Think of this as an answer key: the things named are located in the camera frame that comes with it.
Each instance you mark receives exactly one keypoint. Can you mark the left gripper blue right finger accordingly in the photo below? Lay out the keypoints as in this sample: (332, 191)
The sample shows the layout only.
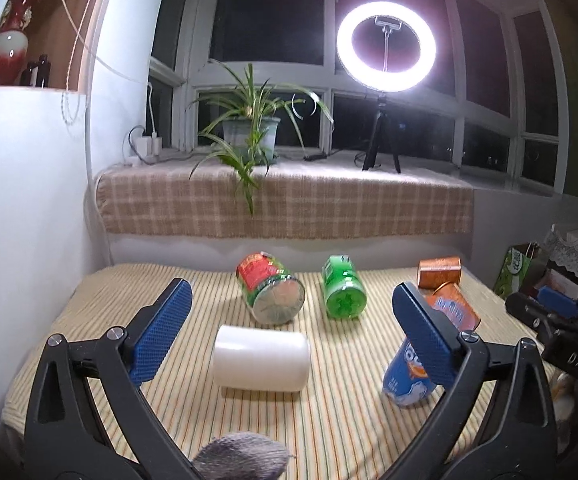
(431, 334)

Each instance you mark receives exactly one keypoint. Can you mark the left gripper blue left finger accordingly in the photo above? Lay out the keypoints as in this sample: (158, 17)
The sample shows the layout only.
(154, 329)

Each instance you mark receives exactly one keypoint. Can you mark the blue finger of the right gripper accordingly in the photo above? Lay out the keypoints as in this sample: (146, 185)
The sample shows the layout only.
(558, 303)

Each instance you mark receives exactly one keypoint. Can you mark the blue orange Arctic Ocean cup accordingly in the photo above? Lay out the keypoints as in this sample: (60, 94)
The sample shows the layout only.
(405, 382)

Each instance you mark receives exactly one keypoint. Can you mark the copper paper cup near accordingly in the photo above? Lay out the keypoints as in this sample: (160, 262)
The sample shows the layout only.
(449, 300)

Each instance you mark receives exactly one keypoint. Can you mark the copper paper cup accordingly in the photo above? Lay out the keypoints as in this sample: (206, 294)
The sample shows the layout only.
(449, 300)
(434, 273)

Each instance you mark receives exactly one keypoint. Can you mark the copper paper cup far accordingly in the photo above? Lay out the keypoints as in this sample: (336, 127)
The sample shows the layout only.
(434, 273)

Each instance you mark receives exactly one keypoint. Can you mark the white plastic cup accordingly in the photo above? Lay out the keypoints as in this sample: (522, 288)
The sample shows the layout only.
(260, 360)

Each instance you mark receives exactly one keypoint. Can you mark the green tea bottle cup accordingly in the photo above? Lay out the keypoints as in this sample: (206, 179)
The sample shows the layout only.
(344, 293)

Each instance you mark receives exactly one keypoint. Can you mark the green red label cup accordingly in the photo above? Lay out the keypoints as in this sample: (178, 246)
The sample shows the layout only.
(273, 295)

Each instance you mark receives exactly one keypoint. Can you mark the grey knitted sleeve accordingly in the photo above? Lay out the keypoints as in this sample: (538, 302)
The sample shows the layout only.
(242, 455)

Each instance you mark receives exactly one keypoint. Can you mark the striped table cloth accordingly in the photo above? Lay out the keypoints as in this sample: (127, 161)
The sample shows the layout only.
(339, 426)

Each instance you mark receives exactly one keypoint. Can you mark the plaid beige cushion cloth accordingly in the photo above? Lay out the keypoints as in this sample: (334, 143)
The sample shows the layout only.
(290, 202)

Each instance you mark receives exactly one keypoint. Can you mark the white power adapter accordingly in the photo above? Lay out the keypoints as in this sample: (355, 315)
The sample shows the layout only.
(147, 147)

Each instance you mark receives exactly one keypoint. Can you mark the potted spider plant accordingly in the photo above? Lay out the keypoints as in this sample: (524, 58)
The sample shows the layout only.
(243, 137)

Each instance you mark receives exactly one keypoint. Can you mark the black light tripod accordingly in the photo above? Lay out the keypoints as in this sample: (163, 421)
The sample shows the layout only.
(381, 133)

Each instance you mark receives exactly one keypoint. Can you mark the red white ceramic vase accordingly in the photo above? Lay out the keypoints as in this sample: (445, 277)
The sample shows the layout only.
(14, 20)

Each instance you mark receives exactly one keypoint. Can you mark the white ring light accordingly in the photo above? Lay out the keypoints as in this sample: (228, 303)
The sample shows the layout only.
(383, 80)

